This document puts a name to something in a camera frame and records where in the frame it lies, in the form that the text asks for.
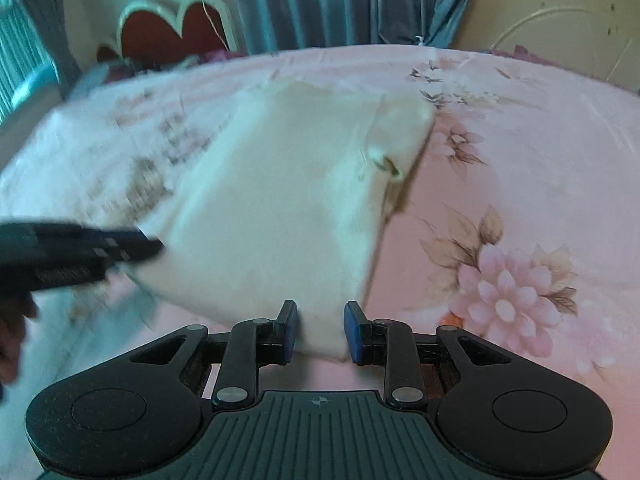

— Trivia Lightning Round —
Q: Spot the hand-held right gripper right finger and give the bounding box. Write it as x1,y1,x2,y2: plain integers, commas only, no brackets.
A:
343,301,516,408

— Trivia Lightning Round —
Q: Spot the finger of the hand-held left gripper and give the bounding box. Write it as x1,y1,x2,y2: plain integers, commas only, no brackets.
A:
97,227,166,265

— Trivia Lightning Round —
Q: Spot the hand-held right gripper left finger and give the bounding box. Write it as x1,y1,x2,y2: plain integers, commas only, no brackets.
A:
127,300,301,409

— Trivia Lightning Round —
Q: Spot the cream knit sweater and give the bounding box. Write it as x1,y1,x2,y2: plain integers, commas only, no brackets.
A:
132,79,437,362

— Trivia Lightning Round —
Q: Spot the pile of dark clothes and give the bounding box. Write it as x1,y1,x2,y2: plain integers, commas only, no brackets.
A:
70,49,238,102

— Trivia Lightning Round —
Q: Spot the person's left hand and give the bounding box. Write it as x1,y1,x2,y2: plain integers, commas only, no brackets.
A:
0,290,40,387

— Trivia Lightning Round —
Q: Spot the red heart-shaped headboard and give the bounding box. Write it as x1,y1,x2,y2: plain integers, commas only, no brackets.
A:
96,0,246,67

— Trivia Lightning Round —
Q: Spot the grey-blue curtain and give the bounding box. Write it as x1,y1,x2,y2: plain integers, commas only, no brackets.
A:
10,0,85,98
227,0,488,56

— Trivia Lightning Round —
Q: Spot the pink floral bedsheet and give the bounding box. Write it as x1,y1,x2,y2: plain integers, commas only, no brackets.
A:
0,45,640,480

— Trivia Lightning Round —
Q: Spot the pink pillow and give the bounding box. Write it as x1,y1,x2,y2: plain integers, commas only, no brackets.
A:
484,44,543,62

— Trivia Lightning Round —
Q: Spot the round cream headboard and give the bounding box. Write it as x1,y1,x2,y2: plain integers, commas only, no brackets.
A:
452,0,640,100

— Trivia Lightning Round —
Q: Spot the white headboard cable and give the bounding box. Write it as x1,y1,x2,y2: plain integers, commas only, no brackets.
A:
199,0,224,50

